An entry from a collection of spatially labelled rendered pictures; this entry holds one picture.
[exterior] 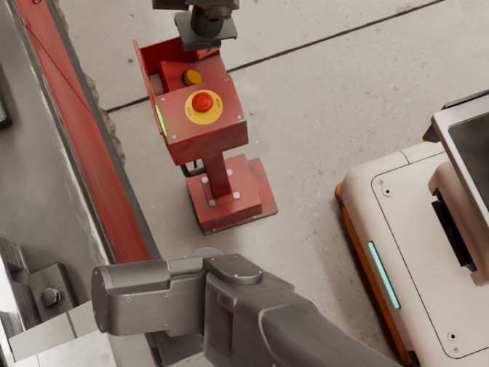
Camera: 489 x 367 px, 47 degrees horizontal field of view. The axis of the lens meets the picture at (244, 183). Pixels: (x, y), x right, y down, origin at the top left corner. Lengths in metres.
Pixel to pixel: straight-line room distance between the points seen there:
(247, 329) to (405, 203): 1.19
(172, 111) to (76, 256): 0.33
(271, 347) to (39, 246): 0.62
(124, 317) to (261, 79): 1.57
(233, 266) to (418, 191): 1.15
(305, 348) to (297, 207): 1.45
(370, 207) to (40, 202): 0.89
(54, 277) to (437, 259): 1.00
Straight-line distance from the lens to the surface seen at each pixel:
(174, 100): 1.09
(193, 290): 0.48
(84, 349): 0.78
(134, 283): 0.49
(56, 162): 0.99
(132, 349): 0.77
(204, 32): 1.00
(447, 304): 1.54
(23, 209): 0.99
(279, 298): 0.42
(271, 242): 1.78
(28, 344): 0.81
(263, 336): 0.40
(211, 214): 1.69
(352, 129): 1.92
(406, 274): 1.52
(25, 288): 0.91
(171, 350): 0.60
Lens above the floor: 1.75
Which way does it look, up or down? 72 degrees down
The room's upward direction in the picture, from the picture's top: 8 degrees counter-clockwise
